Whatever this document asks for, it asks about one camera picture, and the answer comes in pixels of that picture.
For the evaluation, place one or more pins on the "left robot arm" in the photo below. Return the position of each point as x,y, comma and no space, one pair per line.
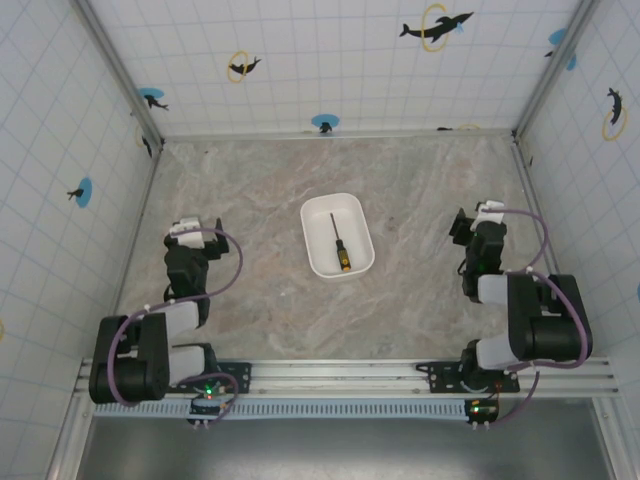
150,350

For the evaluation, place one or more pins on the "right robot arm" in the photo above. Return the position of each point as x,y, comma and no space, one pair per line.
540,325

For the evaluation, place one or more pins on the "white plastic bin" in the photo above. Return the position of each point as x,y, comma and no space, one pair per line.
320,220

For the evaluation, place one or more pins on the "blue circle fish sticker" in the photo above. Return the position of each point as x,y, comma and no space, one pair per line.
151,96
325,122
82,192

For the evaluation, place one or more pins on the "aluminium frame bar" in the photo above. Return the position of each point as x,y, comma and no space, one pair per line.
340,135

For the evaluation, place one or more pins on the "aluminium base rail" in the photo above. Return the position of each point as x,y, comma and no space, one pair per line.
340,372

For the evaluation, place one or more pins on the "aluminium frame post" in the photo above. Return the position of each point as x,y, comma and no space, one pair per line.
120,75
555,65

